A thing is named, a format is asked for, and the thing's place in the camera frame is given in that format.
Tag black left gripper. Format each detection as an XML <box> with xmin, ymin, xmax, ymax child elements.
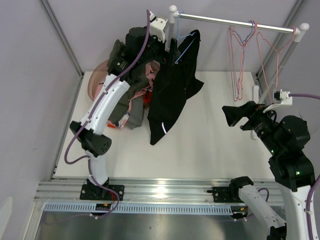
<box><xmin>138</xmin><ymin>26</ymin><xmax>180</xmax><ymax>67</ymax></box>

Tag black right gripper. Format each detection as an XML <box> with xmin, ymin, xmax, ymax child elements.
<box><xmin>221</xmin><ymin>100</ymin><xmax>282</xmax><ymax>155</ymax></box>

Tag blue hanger with black shorts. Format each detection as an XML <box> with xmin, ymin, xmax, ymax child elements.
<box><xmin>174</xmin><ymin>10</ymin><xmax>198</xmax><ymax>65</ymax></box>

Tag pink shark print shorts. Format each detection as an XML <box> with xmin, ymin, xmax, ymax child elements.
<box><xmin>107</xmin><ymin>61</ymin><xmax>160</xmax><ymax>130</ymax></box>

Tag black shorts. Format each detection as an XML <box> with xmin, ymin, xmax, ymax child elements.
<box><xmin>147</xmin><ymin>29</ymin><xmax>204</xmax><ymax>146</ymax></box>

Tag olive green shorts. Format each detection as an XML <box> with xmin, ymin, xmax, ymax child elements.
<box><xmin>107</xmin><ymin>39</ymin><xmax>149</xmax><ymax>128</ymax></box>

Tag blue hanger of grey shorts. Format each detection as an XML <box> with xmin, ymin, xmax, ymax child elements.
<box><xmin>229</xmin><ymin>20</ymin><xmax>258</xmax><ymax>101</ymax></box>

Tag pink hanger of patterned shorts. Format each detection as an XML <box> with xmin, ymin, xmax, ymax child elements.
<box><xmin>226</xmin><ymin>20</ymin><xmax>256</xmax><ymax>102</ymax></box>

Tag grey shorts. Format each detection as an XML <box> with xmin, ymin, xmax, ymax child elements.
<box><xmin>125</xmin><ymin>95</ymin><xmax>144</xmax><ymax>130</ymax></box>

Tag pink hanger of orange shorts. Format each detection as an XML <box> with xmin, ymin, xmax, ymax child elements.
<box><xmin>256</xmin><ymin>26</ymin><xmax>301</xmax><ymax>95</ymax></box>

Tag orange shorts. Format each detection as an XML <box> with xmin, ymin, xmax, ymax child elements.
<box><xmin>142</xmin><ymin>91</ymin><xmax>152</xmax><ymax>104</ymax></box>

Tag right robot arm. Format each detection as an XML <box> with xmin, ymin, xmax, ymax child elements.
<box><xmin>222</xmin><ymin>101</ymin><xmax>320</xmax><ymax>240</ymax></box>

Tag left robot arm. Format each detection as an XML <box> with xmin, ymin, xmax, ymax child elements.
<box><xmin>69</xmin><ymin>27</ymin><xmax>179</xmax><ymax>201</ymax></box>

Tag brown translucent laundry basket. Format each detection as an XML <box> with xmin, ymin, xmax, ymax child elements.
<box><xmin>87</xmin><ymin>59</ymin><xmax>161</xmax><ymax>101</ymax></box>

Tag clothes rack with metal rod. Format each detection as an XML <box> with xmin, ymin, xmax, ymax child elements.
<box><xmin>167</xmin><ymin>5</ymin><xmax>310</xmax><ymax>104</ymax></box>

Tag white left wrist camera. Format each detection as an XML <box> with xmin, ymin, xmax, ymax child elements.
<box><xmin>149</xmin><ymin>11</ymin><xmax>169</xmax><ymax>43</ymax></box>

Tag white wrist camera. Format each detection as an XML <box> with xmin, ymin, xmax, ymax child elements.
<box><xmin>149</xmin><ymin>11</ymin><xmax>169</xmax><ymax>43</ymax></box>
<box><xmin>263</xmin><ymin>89</ymin><xmax>293</xmax><ymax>113</ymax></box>

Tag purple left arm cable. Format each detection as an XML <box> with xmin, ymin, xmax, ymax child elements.
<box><xmin>63</xmin><ymin>9</ymin><xmax>152</xmax><ymax>221</ymax></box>

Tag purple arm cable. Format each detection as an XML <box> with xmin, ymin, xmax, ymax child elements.
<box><xmin>63</xmin><ymin>9</ymin><xmax>152</xmax><ymax>221</ymax></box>
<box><xmin>232</xmin><ymin>92</ymin><xmax>320</xmax><ymax>240</ymax></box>

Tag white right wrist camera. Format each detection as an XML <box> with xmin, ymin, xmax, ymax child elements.
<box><xmin>263</xmin><ymin>89</ymin><xmax>293</xmax><ymax>113</ymax></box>

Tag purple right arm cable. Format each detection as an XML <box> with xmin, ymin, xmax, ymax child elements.
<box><xmin>232</xmin><ymin>92</ymin><xmax>320</xmax><ymax>240</ymax></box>

